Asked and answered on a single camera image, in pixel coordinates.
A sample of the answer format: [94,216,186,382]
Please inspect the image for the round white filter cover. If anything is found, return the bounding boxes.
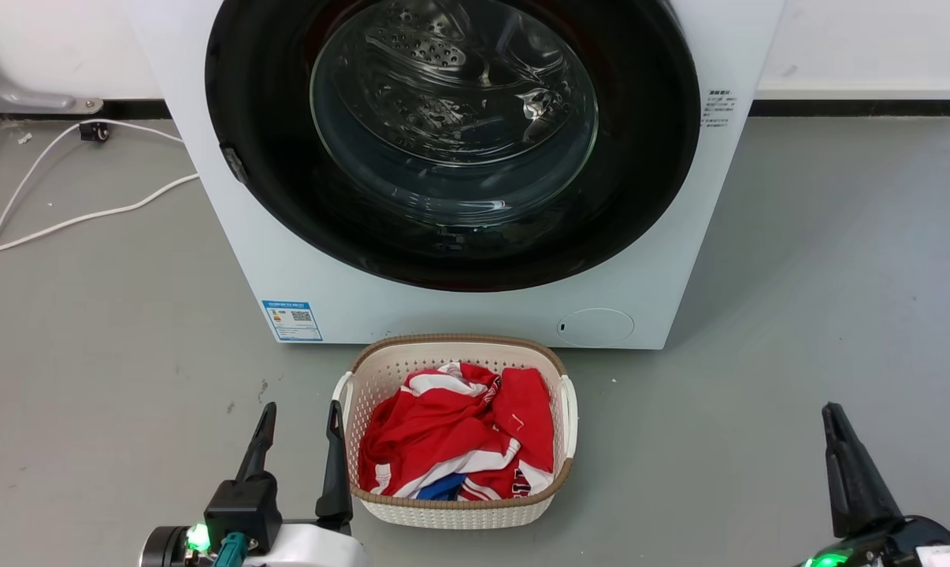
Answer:
[557,307,636,347]

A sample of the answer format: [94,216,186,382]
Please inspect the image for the blue energy label sticker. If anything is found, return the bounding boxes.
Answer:
[261,299,324,343]

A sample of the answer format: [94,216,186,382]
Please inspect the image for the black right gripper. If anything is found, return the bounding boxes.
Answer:
[793,402,950,567]

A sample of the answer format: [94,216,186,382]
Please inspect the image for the black round glass washer door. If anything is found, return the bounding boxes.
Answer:
[205,0,702,293]

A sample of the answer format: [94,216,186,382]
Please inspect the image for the black door handle latch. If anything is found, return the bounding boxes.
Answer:
[221,145,249,186]

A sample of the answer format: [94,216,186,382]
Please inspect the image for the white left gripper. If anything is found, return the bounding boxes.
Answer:
[139,400,369,567]

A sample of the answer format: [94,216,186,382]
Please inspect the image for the cream plastic laundry basket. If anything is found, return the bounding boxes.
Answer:
[332,334,579,530]

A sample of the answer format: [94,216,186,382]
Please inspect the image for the red and white garment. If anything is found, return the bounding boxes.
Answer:
[358,361,556,502]

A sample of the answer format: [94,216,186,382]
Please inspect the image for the white cable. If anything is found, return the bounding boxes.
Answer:
[0,119,185,355]
[0,172,201,261]

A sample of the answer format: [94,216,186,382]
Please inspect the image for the white front-load washing machine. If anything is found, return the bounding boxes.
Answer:
[125,0,788,350]

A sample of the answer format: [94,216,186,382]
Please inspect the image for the small text sticker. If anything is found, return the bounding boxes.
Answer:
[702,88,736,130]

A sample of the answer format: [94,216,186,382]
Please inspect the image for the blue garment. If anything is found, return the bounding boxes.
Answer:
[416,473,468,502]

